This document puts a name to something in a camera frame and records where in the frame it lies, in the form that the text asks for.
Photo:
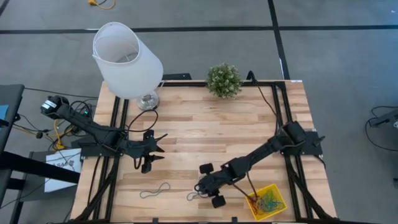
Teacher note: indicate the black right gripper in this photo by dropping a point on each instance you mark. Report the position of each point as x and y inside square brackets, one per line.
[216, 183]

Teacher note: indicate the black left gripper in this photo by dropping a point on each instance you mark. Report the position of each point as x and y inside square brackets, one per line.
[140, 148]

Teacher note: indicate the red rubber band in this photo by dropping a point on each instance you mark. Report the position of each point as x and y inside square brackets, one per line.
[253, 203]

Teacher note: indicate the yellow plastic mesh bin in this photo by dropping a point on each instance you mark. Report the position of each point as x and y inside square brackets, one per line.
[264, 216]

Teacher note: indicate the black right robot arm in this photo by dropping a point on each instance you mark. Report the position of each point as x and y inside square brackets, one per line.
[258, 154]

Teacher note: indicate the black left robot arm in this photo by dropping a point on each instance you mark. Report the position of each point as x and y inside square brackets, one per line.
[93, 130]

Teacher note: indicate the black box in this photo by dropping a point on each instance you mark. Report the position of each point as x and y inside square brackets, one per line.
[177, 76]

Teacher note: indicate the white shade silver table lamp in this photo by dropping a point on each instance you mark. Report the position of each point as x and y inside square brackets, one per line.
[127, 62]

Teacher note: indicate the white paper sheet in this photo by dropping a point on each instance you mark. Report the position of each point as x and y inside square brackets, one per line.
[62, 174]

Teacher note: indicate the green plant in black pot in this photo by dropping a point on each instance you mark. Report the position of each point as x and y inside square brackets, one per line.
[224, 81]

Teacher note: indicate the black desk bar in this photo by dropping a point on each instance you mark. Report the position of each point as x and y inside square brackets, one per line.
[31, 166]

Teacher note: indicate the grey desk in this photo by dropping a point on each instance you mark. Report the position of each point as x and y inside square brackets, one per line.
[11, 96]

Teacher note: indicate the blue flat item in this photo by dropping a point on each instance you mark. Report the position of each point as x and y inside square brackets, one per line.
[3, 112]

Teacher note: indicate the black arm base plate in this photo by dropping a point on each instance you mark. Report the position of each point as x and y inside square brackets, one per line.
[93, 152]
[311, 146]

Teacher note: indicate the black aluminium rig frame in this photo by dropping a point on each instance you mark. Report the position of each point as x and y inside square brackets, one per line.
[192, 84]

